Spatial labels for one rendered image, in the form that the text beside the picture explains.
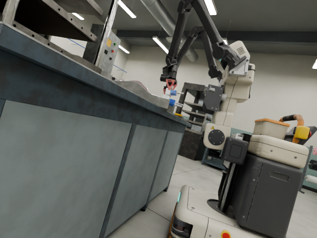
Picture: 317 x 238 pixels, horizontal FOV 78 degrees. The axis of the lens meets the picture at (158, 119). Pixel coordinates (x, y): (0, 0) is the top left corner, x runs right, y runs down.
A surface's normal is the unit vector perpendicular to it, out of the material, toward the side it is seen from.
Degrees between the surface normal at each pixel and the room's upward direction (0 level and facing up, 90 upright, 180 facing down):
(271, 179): 90
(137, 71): 90
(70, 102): 90
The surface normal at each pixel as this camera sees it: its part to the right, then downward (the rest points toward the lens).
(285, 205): -0.18, -0.07
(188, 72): -0.48, -0.15
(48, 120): 0.91, 0.26
